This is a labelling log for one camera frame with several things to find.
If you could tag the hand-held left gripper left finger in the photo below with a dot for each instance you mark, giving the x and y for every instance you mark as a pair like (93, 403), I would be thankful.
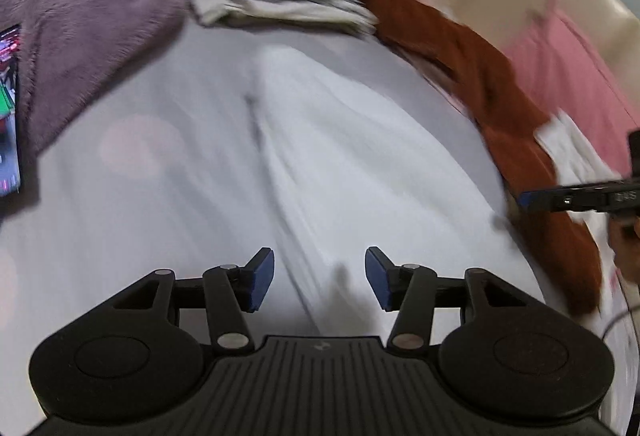
(260, 278)

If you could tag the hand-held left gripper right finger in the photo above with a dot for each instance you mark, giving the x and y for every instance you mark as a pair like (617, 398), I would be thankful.
(377, 278)

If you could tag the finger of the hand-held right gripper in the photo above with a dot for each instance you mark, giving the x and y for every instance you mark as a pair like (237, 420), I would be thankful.
(526, 200)

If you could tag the white muslin garment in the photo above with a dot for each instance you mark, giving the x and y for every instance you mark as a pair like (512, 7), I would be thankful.
(350, 166)

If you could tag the person's right hand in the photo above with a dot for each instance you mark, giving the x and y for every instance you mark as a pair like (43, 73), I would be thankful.
(625, 246)

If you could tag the small white cloth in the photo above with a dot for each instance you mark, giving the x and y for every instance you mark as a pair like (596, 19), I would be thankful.
(570, 151)

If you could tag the pink embroidered pillow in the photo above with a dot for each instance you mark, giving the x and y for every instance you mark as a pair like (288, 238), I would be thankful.
(575, 66)

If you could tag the grey polka dot bed sheet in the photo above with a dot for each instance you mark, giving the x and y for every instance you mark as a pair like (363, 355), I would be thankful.
(125, 216)

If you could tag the brown fleece garment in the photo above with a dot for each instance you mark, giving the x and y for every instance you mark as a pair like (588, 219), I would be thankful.
(450, 51)

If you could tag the smartphone with lit screen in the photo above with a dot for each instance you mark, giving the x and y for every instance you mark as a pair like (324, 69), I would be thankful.
(10, 116)

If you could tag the purple fleece garment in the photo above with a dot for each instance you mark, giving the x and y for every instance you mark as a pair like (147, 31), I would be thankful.
(100, 6)

